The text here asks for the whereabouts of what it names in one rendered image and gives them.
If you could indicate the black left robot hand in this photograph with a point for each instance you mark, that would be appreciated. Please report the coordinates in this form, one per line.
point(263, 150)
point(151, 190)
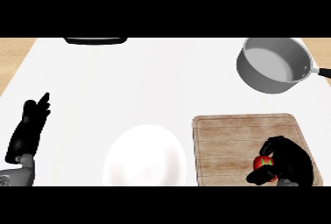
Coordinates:
point(26, 131)

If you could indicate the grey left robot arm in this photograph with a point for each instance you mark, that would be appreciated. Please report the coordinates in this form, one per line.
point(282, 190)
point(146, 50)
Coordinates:
point(19, 173)

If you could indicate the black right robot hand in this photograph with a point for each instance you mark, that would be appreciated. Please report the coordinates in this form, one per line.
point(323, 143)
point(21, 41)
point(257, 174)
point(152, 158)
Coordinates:
point(291, 162)

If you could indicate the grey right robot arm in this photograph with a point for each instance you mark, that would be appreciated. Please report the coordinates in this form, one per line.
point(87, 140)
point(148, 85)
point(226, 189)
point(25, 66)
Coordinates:
point(287, 183)

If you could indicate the white plate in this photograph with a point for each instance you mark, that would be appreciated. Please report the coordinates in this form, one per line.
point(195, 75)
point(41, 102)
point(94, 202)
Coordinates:
point(143, 157)

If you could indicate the wooden cutting board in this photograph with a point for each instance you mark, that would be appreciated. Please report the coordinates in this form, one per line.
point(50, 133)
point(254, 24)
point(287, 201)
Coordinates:
point(235, 143)

